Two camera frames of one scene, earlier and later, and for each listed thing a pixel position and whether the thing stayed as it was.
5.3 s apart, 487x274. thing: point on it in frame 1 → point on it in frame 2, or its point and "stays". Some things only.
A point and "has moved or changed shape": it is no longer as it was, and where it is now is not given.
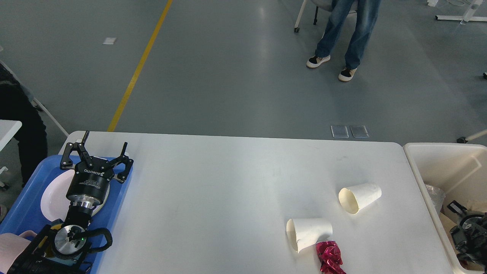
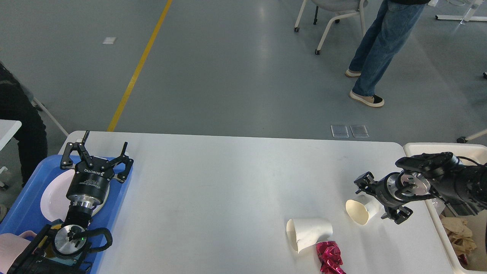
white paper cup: x=352 y=198 has moved or changed shape
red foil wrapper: x=329 y=254 stays
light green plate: x=55 y=204 stays
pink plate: x=54 y=202 stays
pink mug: x=11 y=246 stays
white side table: x=8 y=129 stays
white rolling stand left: x=40 y=107 stays
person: x=366 y=16 → x=398 y=18
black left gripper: x=89 y=184 stays
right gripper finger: x=479 y=257 → x=398 y=214
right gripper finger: x=457 y=207 → x=366 y=182
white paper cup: x=302 y=233 stays
